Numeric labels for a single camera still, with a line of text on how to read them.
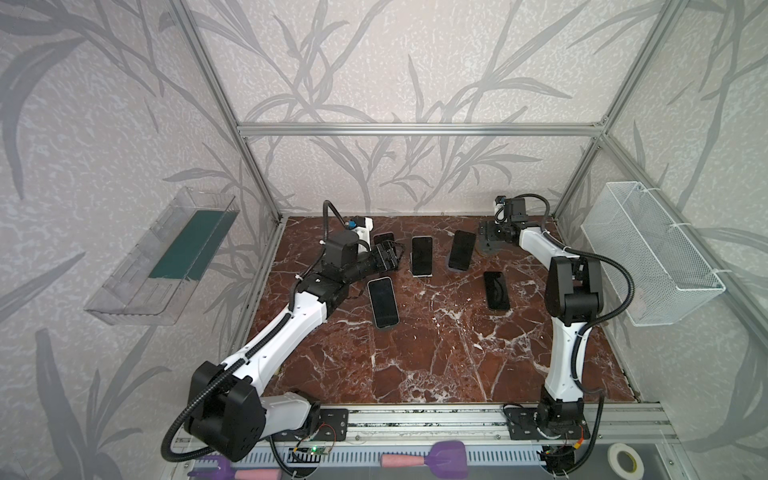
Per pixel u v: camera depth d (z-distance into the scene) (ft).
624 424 2.49
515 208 2.71
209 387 1.26
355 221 2.30
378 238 3.16
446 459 2.26
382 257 2.22
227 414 1.28
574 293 1.90
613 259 1.80
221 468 2.23
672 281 1.96
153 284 2.11
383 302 2.80
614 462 2.25
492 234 3.15
